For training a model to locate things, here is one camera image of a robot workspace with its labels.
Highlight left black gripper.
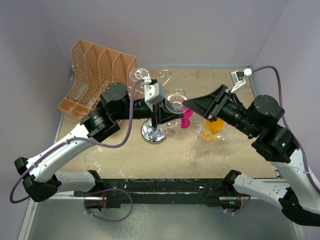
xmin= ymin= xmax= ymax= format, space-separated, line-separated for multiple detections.
xmin=113 ymin=96 xmax=184 ymax=128

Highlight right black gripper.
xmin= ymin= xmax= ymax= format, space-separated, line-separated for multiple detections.
xmin=182 ymin=83 xmax=259 ymax=137

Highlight clear wine glass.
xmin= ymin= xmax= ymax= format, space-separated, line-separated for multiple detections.
xmin=129 ymin=68 xmax=151 ymax=87
xmin=161 ymin=93 xmax=187 ymax=138

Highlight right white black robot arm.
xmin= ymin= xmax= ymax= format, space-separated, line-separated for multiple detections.
xmin=183 ymin=84 xmax=320 ymax=227

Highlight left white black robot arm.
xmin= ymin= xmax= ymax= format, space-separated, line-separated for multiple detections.
xmin=14 ymin=82 xmax=183 ymax=202

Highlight chrome wine glass rack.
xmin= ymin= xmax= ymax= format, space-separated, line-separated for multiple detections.
xmin=127 ymin=69 xmax=187 ymax=145

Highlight pink plastic goblet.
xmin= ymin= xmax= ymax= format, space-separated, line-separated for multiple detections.
xmin=180 ymin=109 xmax=194 ymax=129

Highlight orange plastic goblet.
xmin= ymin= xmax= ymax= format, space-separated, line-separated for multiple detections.
xmin=204 ymin=118 xmax=225 ymax=143

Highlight small clear glass orange inside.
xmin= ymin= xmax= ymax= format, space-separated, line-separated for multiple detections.
xmin=198 ymin=129 xmax=213 ymax=143

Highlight clear glass behind orange goblet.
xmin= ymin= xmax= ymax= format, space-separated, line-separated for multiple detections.
xmin=216 ymin=132 xmax=226 ymax=142

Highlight clear glass front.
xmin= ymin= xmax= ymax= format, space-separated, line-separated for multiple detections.
xmin=190 ymin=145 xmax=204 ymax=159

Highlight orange plastic file organizer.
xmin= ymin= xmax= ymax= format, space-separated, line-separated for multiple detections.
xmin=57 ymin=39 xmax=138 ymax=121

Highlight grey card in organizer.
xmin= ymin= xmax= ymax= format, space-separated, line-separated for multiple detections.
xmin=73 ymin=83 xmax=88 ymax=101

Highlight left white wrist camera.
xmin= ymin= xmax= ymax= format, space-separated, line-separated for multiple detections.
xmin=142 ymin=78 xmax=165 ymax=108

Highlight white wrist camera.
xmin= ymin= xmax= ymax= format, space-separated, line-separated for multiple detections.
xmin=142 ymin=78 xmax=165 ymax=108
xmin=230 ymin=67 xmax=252 ymax=94

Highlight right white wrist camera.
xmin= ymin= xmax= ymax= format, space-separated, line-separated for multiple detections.
xmin=230 ymin=67 xmax=252 ymax=94

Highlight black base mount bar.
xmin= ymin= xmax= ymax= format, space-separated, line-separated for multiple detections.
xmin=74 ymin=178 xmax=249 ymax=208

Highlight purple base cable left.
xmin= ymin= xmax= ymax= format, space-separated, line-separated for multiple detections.
xmin=83 ymin=187 xmax=136 ymax=223

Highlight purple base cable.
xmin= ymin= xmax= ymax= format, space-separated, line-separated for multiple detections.
xmin=83 ymin=187 xmax=136 ymax=223
xmin=223 ymin=193 xmax=252 ymax=216

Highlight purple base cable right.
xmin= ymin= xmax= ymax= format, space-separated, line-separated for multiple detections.
xmin=223 ymin=193 xmax=252 ymax=216

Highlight aluminium frame rails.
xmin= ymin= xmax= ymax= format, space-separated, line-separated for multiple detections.
xmin=17 ymin=66 xmax=306 ymax=240

